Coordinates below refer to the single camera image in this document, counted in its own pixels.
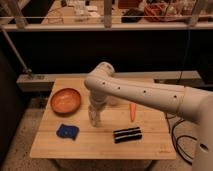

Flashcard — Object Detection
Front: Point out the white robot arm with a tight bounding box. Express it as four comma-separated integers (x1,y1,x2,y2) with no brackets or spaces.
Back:
84,62,213,171

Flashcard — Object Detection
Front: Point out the translucent plastic cup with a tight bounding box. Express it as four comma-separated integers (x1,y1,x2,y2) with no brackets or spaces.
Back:
108,96,119,106

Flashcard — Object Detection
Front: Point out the orange bowl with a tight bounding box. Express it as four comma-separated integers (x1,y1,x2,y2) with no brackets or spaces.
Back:
50,88,81,114

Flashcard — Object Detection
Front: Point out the blue cloth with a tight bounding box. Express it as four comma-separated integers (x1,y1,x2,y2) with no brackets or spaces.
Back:
56,124,79,140

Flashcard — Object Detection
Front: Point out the orange carrot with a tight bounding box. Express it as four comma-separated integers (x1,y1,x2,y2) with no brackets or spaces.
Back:
129,103,136,122

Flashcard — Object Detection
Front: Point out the wooden table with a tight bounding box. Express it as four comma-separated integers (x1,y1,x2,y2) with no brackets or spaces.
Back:
30,77,176,160

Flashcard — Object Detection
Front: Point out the black white striped cloth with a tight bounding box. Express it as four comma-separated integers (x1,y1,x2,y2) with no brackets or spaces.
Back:
113,127,142,144

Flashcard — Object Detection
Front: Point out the grey base ledge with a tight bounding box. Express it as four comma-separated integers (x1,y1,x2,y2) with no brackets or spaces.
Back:
16,71,203,92

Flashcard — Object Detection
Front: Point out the metal diagonal pole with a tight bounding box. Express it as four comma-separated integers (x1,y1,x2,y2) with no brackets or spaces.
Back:
0,26,33,78

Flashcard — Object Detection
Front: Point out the black cable on floor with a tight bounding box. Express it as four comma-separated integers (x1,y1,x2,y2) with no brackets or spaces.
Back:
168,114,201,166

